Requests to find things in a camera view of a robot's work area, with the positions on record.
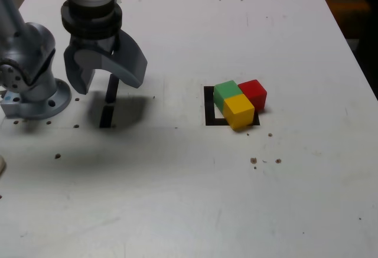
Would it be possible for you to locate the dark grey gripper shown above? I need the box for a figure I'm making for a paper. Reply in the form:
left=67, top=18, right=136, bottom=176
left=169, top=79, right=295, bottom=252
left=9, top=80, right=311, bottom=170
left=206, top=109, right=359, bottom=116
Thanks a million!
left=64, top=30, right=148, bottom=95

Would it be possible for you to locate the green cube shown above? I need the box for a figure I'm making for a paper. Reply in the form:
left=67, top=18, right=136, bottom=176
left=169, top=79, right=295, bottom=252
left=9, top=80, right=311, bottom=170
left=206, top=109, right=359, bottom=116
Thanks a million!
left=213, top=80, right=246, bottom=112

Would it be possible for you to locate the yellow cube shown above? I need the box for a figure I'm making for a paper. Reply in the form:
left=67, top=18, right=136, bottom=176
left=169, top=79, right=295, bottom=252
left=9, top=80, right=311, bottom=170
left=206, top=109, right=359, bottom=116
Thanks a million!
left=223, top=93, right=255, bottom=131

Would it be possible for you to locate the red cube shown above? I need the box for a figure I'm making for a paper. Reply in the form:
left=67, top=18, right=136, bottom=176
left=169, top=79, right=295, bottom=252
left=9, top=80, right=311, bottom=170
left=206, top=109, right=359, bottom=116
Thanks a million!
left=237, top=79, right=268, bottom=113

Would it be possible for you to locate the black tape square outline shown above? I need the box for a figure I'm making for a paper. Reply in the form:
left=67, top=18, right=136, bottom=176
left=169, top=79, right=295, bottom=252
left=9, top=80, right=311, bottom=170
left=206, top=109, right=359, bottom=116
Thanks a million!
left=203, top=86, right=260, bottom=126

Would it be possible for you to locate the black tape strip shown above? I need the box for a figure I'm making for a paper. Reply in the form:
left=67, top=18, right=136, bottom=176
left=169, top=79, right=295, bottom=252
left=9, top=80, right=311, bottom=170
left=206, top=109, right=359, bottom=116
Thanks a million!
left=99, top=74, right=121, bottom=129

